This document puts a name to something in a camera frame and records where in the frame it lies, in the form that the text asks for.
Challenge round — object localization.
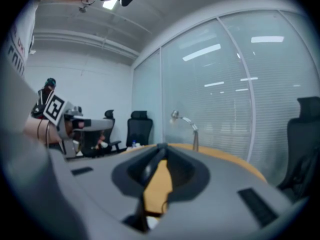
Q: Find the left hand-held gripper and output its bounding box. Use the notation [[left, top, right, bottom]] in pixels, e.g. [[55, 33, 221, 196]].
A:
[[42, 91, 114, 140]]

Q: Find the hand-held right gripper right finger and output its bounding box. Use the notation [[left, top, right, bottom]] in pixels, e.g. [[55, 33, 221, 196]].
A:
[[149, 143, 308, 240]]

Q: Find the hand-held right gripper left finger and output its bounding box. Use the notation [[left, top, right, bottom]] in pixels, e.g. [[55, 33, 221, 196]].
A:
[[49, 143, 165, 240]]

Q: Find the silver desk lamp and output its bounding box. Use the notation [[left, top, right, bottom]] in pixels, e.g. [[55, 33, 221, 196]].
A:
[[169, 109, 200, 152]]

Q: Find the person's left forearm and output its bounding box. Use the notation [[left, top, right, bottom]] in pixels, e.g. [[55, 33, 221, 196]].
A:
[[23, 116, 63, 145]]

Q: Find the black mesh office chair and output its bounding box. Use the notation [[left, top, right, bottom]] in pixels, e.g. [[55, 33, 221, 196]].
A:
[[126, 110, 154, 149], [276, 96, 320, 202], [82, 109, 122, 158]]

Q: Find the person's white printed shirt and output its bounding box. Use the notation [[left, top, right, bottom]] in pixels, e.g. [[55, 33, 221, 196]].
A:
[[2, 0, 36, 80]]

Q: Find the ceiling light panel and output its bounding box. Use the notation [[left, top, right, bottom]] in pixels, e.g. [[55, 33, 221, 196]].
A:
[[102, 0, 118, 10]]

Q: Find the round wooden pedestal table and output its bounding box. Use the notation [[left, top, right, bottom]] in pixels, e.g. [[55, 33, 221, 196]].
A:
[[119, 143, 267, 220]]

